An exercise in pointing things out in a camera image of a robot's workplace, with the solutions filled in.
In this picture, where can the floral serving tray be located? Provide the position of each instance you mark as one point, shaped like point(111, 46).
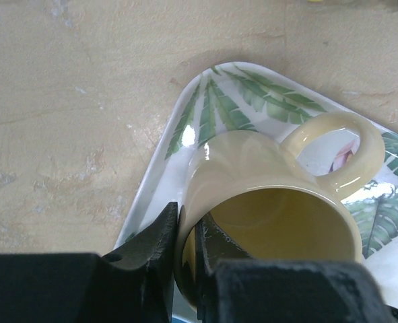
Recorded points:
point(244, 95)

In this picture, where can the light blue ceramic cup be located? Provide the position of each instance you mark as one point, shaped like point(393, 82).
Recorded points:
point(177, 318)

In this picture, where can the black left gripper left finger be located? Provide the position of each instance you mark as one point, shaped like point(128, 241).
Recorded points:
point(133, 283)

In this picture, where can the yellow ceramic cup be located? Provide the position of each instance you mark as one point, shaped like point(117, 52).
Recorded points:
point(268, 203)

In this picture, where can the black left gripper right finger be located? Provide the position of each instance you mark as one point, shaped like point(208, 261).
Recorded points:
point(231, 286)

